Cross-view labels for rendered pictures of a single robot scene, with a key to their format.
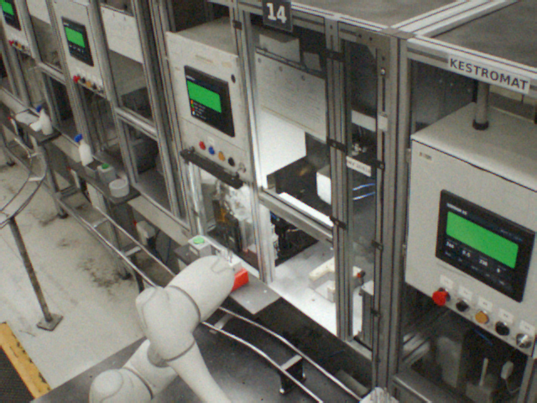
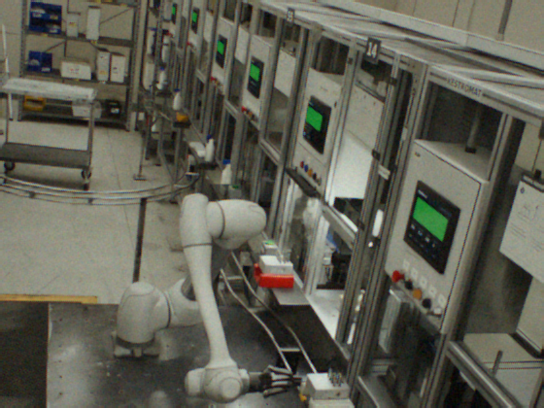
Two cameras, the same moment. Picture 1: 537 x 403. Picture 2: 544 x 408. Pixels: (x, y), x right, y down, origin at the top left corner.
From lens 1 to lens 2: 113 cm
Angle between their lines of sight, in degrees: 18
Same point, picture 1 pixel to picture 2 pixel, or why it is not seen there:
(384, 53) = (418, 77)
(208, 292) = (237, 217)
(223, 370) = (237, 346)
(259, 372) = (264, 358)
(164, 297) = (204, 201)
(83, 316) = not seen: hidden behind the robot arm
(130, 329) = not seen: hidden behind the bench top
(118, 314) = not seen: hidden behind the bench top
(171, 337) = (194, 228)
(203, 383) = (201, 276)
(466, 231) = (423, 213)
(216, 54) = (331, 85)
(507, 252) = (441, 227)
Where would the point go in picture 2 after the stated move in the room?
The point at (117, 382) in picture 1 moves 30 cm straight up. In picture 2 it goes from (149, 289) to (155, 220)
